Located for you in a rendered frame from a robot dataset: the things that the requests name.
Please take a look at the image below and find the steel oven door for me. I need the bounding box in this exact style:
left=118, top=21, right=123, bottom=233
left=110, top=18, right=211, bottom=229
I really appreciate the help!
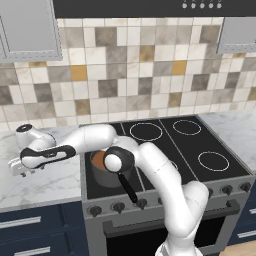
left=84, top=199, right=246, bottom=256

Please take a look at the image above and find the black glass hob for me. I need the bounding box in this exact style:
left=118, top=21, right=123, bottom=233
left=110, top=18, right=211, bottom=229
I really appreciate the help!
left=79, top=114, right=252, bottom=201

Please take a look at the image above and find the grey saucepan with hot chocolate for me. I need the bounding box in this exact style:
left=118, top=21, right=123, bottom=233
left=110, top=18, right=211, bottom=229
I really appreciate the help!
left=89, top=149, right=140, bottom=204

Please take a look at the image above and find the black range hood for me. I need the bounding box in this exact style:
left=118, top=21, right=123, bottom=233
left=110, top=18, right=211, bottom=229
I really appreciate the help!
left=52, top=0, right=256, bottom=20

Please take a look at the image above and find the grey wall cupboard door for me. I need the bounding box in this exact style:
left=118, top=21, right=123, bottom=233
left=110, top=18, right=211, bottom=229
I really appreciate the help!
left=216, top=16, right=256, bottom=55
left=0, top=0, right=64, bottom=63

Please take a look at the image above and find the navy drawer front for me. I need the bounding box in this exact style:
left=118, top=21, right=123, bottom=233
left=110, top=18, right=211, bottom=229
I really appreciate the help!
left=244, top=190, right=256, bottom=222
left=0, top=231, right=78, bottom=256
left=0, top=201, right=75, bottom=236
left=227, top=218, right=256, bottom=247

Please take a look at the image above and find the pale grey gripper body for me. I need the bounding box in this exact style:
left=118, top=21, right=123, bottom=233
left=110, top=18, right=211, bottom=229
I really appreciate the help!
left=7, top=158, right=36, bottom=177

